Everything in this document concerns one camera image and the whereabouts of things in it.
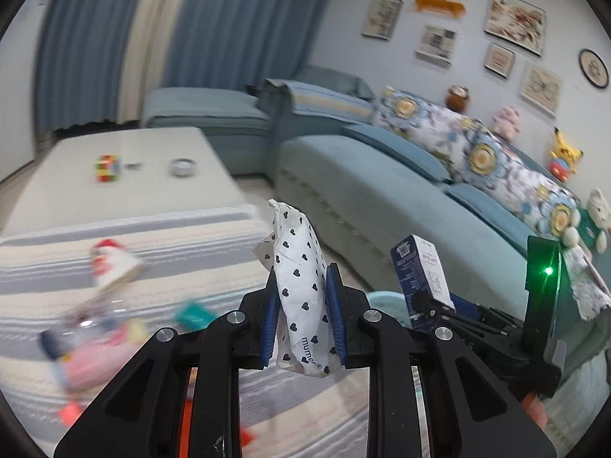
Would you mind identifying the red white paper cup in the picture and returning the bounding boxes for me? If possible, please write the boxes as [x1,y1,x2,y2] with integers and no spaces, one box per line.
[90,239,144,292]

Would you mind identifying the light blue trash basket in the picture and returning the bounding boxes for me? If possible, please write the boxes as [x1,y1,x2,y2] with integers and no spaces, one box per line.
[368,290,411,328]

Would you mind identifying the yellow pikachu plush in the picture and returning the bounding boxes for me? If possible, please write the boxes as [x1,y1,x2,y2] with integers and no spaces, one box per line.
[549,127,584,183]

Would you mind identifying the large framed picture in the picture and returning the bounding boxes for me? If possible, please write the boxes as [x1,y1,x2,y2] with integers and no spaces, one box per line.
[483,0,547,57]

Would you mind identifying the teal small wrapper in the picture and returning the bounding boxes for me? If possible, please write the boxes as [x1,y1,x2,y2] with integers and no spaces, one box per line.
[174,301,217,332]

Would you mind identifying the blue white carton box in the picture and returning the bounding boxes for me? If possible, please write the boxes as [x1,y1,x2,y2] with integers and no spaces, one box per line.
[390,235,456,332]

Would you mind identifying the white coffee table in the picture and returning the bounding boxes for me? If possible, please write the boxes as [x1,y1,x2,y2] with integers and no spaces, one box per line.
[3,127,246,237]

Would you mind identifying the pink plush toy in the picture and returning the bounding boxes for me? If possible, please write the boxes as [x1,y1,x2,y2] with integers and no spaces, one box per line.
[493,105,521,142]

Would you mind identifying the blue window curtains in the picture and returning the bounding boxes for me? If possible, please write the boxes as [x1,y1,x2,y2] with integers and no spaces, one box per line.
[33,0,327,134]

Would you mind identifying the round wall clock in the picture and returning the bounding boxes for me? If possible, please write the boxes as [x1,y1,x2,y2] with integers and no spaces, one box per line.
[579,48,610,90]

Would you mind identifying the floral long cushion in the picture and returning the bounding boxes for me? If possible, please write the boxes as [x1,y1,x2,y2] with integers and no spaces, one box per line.
[372,87,578,240]

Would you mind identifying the white bear plush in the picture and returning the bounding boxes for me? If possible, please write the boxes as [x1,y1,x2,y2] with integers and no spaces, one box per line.
[563,188,610,258]

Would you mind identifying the blue chaise ottoman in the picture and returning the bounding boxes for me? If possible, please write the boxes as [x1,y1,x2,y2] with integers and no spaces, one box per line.
[141,87,272,176]

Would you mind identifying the small metal key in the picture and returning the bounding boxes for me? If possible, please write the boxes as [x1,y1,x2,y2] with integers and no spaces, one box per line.
[123,162,143,171]

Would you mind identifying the blue fabric sofa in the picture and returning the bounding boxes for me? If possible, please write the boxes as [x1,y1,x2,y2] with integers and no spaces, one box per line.
[257,77,611,383]

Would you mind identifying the person right hand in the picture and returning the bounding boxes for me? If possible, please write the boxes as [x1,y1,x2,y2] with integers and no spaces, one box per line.
[521,393,548,430]

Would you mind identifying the pink bottle grey cap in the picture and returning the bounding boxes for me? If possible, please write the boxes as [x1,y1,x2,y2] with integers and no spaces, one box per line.
[51,342,139,393]

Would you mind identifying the colourful puzzle cube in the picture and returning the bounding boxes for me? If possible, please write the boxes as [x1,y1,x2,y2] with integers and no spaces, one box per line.
[94,154,121,183]

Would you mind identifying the white heart-print paper bag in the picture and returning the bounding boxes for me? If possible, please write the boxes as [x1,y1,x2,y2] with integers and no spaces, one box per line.
[255,200,340,378]

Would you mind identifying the striped woven tablecloth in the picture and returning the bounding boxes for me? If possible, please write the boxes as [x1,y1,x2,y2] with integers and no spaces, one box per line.
[1,206,369,457]

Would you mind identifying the orange wall shelf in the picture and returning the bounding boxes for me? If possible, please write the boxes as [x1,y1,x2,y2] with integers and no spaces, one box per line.
[413,0,466,19]

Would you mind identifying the clear bottle blue cap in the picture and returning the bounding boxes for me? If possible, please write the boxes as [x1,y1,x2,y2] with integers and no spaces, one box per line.
[38,295,126,361]

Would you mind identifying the round glass ashtray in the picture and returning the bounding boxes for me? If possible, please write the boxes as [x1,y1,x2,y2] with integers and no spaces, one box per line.
[169,158,197,178]

